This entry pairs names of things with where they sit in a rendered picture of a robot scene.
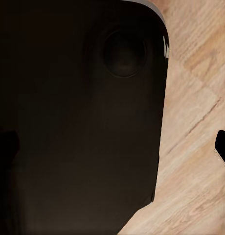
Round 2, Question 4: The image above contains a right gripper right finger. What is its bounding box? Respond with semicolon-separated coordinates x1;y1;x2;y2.
215;130;225;161

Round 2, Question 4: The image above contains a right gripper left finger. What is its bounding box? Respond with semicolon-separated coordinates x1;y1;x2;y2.
0;130;20;181

